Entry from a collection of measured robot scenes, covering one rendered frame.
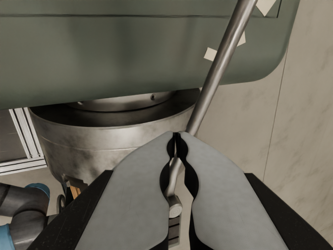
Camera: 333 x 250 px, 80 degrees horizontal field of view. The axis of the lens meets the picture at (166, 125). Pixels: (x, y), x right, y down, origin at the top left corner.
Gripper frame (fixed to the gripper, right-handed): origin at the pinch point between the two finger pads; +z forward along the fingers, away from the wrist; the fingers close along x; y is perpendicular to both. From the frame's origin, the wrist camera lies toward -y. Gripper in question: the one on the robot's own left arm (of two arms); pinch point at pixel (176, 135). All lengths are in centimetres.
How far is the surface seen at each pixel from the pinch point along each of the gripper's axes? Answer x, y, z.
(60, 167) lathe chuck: -17.1, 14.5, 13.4
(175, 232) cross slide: 4, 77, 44
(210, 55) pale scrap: 4.3, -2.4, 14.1
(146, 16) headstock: -2.8, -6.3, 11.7
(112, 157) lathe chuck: -8.2, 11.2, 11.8
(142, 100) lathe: -4.5, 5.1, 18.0
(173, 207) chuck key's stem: 0.3, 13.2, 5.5
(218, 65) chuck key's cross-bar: 3.3, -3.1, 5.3
